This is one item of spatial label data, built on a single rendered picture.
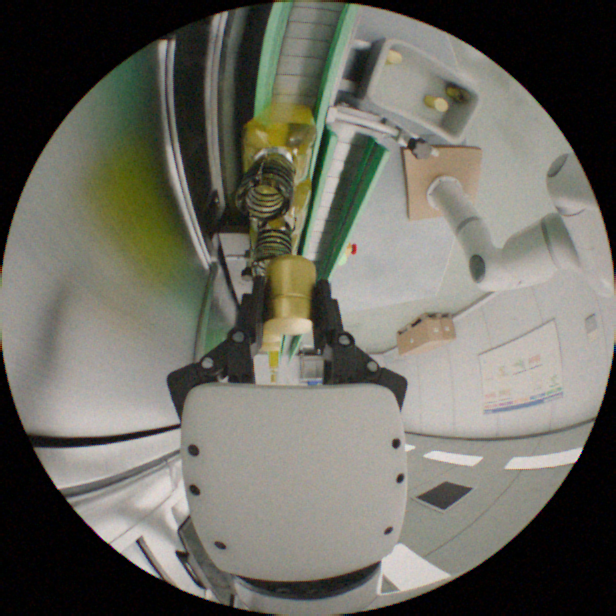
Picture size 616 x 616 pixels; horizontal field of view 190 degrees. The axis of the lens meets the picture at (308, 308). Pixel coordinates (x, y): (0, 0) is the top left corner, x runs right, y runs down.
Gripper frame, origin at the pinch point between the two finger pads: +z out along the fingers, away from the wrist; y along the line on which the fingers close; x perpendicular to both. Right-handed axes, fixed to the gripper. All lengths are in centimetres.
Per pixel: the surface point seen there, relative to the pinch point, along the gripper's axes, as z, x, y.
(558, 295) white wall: 43, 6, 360
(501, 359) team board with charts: 33, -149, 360
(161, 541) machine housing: -26.5, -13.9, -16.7
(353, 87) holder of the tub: 36.9, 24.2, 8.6
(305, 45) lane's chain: 23.6, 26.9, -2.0
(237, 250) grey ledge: 36.2, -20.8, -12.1
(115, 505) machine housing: -17.3, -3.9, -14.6
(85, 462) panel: -12.9, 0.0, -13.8
